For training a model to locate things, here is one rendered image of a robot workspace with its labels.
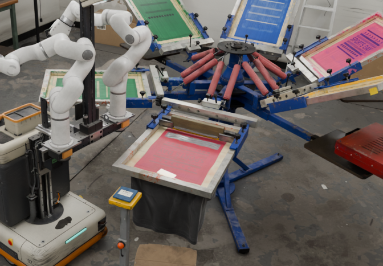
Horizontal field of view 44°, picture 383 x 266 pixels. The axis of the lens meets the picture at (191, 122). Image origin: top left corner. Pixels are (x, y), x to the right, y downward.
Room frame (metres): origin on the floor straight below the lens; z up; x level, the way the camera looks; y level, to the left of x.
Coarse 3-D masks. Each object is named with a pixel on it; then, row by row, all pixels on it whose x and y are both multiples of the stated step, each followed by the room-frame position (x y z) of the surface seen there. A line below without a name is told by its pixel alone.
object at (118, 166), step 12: (204, 120) 2.83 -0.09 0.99; (144, 132) 2.59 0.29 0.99; (132, 144) 2.44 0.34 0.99; (132, 156) 2.36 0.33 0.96; (228, 156) 2.40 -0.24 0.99; (120, 168) 2.18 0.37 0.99; (132, 168) 2.18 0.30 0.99; (156, 180) 2.11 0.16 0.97; (168, 180) 2.10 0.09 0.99; (216, 180) 2.14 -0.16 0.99; (192, 192) 2.05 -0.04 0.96; (204, 192) 2.03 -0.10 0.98
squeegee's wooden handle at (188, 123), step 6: (174, 120) 2.71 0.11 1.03; (180, 120) 2.70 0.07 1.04; (186, 120) 2.69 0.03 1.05; (192, 120) 2.68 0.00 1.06; (180, 126) 2.70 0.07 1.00; (186, 126) 2.68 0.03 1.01; (192, 126) 2.67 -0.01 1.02; (198, 126) 2.66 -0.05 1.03; (204, 126) 2.65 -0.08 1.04; (210, 126) 2.64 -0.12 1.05; (216, 126) 2.63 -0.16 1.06; (222, 126) 2.64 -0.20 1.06; (204, 132) 2.65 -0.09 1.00; (210, 132) 2.64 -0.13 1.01; (216, 132) 2.63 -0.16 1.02; (222, 132) 2.61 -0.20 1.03
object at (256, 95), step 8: (240, 64) 3.83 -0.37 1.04; (208, 72) 3.65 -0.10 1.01; (200, 80) 3.45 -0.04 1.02; (208, 80) 3.46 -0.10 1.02; (248, 80) 3.54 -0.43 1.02; (264, 80) 3.58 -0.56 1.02; (184, 88) 3.36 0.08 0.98; (192, 88) 3.34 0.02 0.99; (200, 88) 3.40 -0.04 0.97; (208, 88) 3.42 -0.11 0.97; (224, 88) 3.34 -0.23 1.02; (240, 88) 3.38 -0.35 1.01; (248, 88) 3.38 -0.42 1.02; (256, 88) 3.50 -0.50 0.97; (248, 96) 3.31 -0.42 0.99; (256, 96) 3.19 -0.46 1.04; (264, 96) 3.21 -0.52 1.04; (256, 104) 3.18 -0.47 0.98
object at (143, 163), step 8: (168, 128) 2.74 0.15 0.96; (160, 136) 2.62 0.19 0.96; (192, 136) 2.66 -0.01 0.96; (152, 144) 2.52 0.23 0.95; (160, 144) 2.53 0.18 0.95; (184, 144) 2.55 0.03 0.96; (152, 152) 2.42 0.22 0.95; (144, 160) 2.33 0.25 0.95; (144, 168) 2.24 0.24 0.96; (152, 168) 2.25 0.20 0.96; (160, 168) 2.26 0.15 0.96; (168, 168) 2.27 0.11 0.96
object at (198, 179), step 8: (200, 136) 2.67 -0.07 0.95; (192, 144) 2.56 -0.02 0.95; (224, 144) 2.60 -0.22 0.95; (216, 152) 2.49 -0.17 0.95; (208, 160) 2.39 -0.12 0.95; (208, 168) 2.31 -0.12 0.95; (176, 176) 2.20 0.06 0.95; (184, 176) 2.20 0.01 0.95; (192, 176) 2.21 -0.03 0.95; (200, 176) 2.22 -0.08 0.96; (200, 184) 2.14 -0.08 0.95
